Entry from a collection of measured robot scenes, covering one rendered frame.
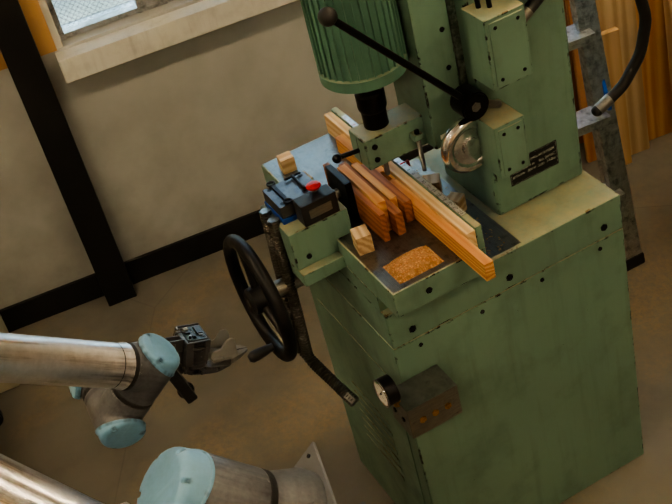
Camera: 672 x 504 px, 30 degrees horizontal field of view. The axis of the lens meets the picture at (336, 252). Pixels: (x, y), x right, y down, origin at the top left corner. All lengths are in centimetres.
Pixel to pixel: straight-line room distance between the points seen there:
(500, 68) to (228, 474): 90
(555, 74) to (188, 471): 110
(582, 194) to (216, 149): 160
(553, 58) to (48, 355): 114
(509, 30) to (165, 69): 166
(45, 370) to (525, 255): 100
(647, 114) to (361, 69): 197
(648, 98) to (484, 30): 189
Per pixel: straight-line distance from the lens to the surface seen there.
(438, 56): 245
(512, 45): 238
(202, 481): 207
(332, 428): 342
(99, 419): 244
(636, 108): 412
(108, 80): 380
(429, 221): 247
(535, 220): 264
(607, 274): 278
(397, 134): 252
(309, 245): 251
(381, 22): 235
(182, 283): 408
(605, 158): 354
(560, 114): 264
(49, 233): 401
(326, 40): 235
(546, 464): 301
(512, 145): 247
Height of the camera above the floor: 240
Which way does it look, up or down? 37 degrees down
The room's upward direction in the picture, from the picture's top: 15 degrees counter-clockwise
